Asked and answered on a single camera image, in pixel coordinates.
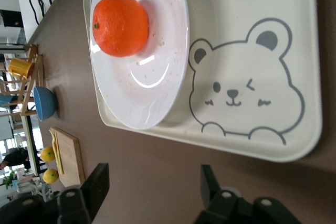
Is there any wooden cutting board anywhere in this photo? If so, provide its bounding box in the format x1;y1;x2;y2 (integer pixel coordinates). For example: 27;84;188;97
49;126;86;188

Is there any white round plate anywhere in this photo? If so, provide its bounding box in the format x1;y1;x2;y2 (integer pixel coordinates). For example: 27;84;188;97
89;0;190;131

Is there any person in dark clothes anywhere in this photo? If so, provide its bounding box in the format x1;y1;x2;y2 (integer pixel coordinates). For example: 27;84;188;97
0;148;31;171

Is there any wooden cup rack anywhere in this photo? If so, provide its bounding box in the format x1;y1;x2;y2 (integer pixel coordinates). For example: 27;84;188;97
0;44;45;117

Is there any yellow plastic fork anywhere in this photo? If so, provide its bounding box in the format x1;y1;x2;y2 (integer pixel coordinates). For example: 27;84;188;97
48;129;60;158

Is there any orange fruit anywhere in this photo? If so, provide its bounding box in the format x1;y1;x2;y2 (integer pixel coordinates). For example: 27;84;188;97
92;0;150;58

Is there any blue bowl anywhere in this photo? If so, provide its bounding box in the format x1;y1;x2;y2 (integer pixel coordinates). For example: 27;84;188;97
33;86;58;122

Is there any yellow plastic knife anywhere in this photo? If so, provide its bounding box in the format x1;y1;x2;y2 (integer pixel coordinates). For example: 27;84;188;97
54;132;65;175

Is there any cream bear print tray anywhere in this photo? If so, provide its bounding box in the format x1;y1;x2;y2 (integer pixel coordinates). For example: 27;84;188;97
83;0;323;163

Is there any yellow lemon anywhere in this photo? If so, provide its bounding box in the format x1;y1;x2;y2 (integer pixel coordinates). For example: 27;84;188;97
42;168;59;184
39;146;56;163

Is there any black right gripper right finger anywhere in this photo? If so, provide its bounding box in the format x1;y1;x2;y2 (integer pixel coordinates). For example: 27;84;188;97
194;164;302;224

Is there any yellow mug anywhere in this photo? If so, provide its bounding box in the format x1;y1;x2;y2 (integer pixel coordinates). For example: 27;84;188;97
7;58;35;79

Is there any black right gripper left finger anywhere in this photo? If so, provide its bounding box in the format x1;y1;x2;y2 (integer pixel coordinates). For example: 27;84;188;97
0;163;110;224

